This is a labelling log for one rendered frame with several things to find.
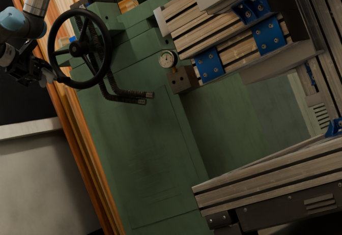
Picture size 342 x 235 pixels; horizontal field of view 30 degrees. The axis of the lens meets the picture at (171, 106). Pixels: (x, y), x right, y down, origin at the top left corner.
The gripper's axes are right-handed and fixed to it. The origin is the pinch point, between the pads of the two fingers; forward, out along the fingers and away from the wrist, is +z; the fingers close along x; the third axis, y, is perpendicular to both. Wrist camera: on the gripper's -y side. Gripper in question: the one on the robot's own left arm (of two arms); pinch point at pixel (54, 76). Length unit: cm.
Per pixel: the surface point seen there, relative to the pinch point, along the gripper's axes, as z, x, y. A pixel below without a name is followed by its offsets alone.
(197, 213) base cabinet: 52, 22, 43
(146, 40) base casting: 19.4, 27.0, -13.4
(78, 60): 16.6, -5.8, -18.2
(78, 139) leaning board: 118, -110, -58
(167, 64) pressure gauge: 20.1, 35.5, 0.3
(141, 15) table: 14.7, 28.4, -21.6
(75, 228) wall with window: 135, -127, -9
